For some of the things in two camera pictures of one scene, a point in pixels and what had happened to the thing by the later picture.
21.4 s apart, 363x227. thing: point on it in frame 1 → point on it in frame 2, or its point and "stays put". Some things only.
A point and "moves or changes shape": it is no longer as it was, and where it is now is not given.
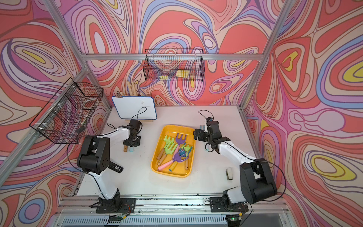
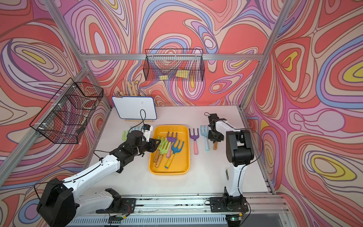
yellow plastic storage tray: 173,150 moves or changes shape
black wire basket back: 185,65 stays put
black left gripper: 137,143 → 152,147
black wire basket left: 64,118 stays put
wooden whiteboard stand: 142,120 stays put
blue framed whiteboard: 128,107 stays put
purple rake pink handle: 177,158 → 194,137
